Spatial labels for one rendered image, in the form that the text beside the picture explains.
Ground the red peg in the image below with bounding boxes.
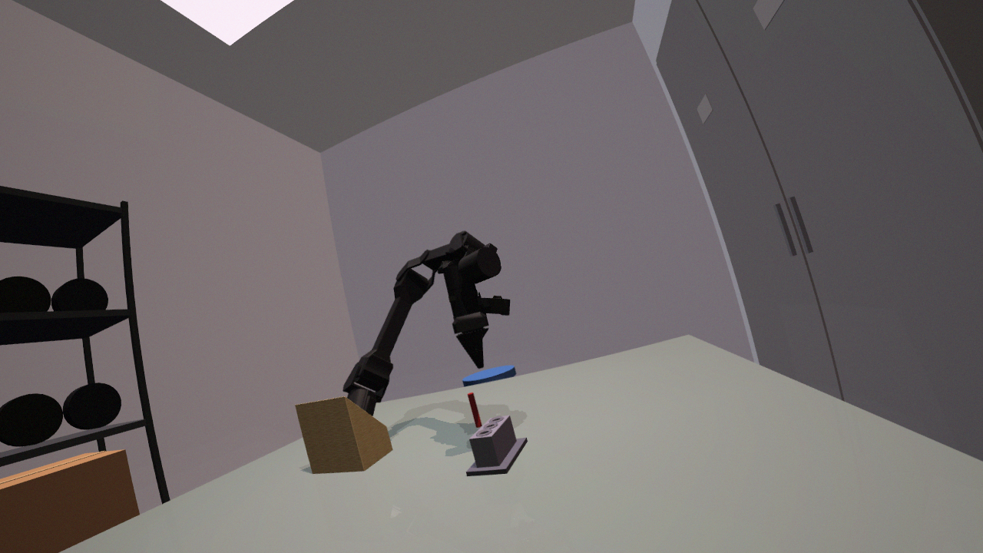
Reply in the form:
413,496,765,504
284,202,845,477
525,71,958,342
468,393,482,428

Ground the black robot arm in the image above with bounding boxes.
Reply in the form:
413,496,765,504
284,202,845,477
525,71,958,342
343,230,510,416

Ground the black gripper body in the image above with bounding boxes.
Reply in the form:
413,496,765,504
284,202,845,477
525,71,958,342
448,286,488,334

